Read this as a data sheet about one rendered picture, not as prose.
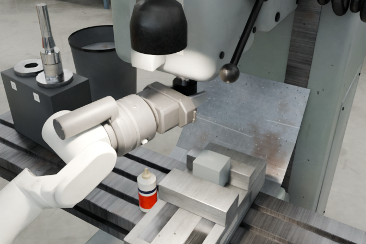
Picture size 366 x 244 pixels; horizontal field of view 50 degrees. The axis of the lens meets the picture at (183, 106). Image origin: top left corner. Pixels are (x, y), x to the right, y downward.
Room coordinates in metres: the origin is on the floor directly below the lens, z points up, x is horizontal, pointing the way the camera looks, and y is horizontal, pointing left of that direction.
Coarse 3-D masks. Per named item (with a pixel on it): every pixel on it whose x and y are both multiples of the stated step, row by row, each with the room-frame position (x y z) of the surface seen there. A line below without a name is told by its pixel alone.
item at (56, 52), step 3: (42, 48) 0.90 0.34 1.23; (54, 48) 0.90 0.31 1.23; (57, 48) 0.90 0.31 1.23; (42, 51) 0.88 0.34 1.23; (45, 51) 0.88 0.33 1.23; (51, 51) 0.88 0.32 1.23; (54, 51) 0.88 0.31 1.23; (57, 51) 0.88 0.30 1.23; (42, 54) 0.87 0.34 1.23; (45, 54) 0.87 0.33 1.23; (48, 54) 0.87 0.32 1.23; (51, 54) 0.87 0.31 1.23; (54, 54) 0.87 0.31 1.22; (57, 54) 0.88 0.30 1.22; (45, 57) 0.87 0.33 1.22; (48, 57) 0.87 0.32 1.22
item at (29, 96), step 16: (16, 64) 0.96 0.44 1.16; (32, 64) 0.97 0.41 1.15; (16, 80) 0.89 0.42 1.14; (32, 80) 0.89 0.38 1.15; (48, 80) 0.86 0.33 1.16; (64, 80) 0.86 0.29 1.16; (80, 80) 0.89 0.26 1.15; (16, 96) 0.90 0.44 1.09; (32, 96) 0.85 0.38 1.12; (48, 96) 0.81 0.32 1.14; (64, 96) 0.83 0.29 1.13; (80, 96) 0.87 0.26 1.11; (16, 112) 0.92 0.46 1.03; (32, 112) 0.86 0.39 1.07; (48, 112) 0.82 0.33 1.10; (16, 128) 0.93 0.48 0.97; (32, 128) 0.88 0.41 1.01
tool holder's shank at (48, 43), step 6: (36, 6) 0.88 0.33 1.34; (42, 6) 0.88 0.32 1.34; (42, 12) 0.88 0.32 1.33; (42, 18) 0.88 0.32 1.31; (48, 18) 0.89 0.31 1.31; (42, 24) 0.88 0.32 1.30; (48, 24) 0.88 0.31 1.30; (42, 30) 0.88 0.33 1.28; (48, 30) 0.88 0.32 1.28; (42, 36) 0.88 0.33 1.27; (48, 36) 0.88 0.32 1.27; (42, 42) 0.88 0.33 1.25; (48, 42) 0.88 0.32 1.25; (54, 42) 0.89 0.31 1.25; (48, 48) 0.88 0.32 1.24
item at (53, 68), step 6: (42, 60) 0.87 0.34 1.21; (48, 60) 0.86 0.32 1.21; (54, 60) 0.87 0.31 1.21; (60, 60) 0.89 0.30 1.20; (42, 66) 0.88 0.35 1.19; (48, 66) 0.87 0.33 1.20; (54, 66) 0.87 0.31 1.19; (60, 66) 0.88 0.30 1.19; (48, 72) 0.87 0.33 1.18; (54, 72) 0.87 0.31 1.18; (60, 72) 0.88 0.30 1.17; (48, 78) 0.87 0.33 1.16; (54, 78) 0.87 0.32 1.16
